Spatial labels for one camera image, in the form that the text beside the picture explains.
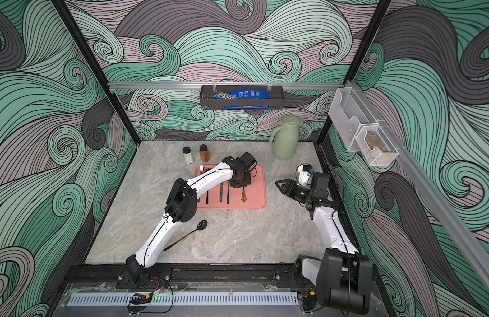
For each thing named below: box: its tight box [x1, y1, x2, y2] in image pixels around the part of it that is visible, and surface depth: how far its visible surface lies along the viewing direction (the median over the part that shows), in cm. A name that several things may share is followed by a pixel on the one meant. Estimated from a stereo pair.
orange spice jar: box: [198, 143, 211, 162], surface depth 108 cm
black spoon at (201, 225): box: [163, 219, 208, 252], surface depth 87 cm
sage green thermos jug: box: [269, 116, 301, 160], surface depth 102 cm
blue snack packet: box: [212, 88, 271, 100], surface depth 94 cm
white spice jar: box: [182, 145, 194, 165], surface depth 106 cm
